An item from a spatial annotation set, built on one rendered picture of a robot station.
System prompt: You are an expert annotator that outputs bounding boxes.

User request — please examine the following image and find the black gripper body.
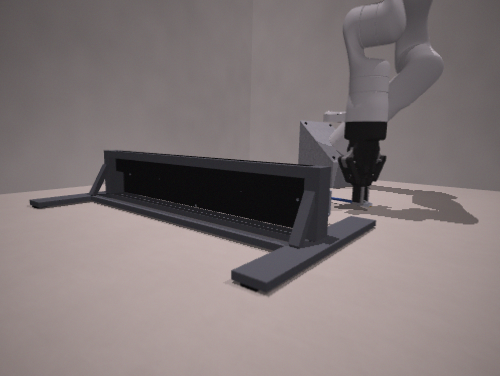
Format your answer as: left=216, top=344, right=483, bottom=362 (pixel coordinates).
left=344, top=121, right=387, bottom=169

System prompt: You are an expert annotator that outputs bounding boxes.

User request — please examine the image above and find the dark grey rack frame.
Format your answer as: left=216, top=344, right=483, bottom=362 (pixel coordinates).
left=29, top=150, right=376, bottom=293

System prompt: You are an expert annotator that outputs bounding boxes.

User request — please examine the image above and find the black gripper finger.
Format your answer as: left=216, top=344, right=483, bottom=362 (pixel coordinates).
left=338, top=147, right=371, bottom=206
left=363, top=150, right=386, bottom=202

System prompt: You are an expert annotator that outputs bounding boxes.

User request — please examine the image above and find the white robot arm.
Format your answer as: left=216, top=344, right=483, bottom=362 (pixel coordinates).
left=323, top=0, right=444, bottom=156

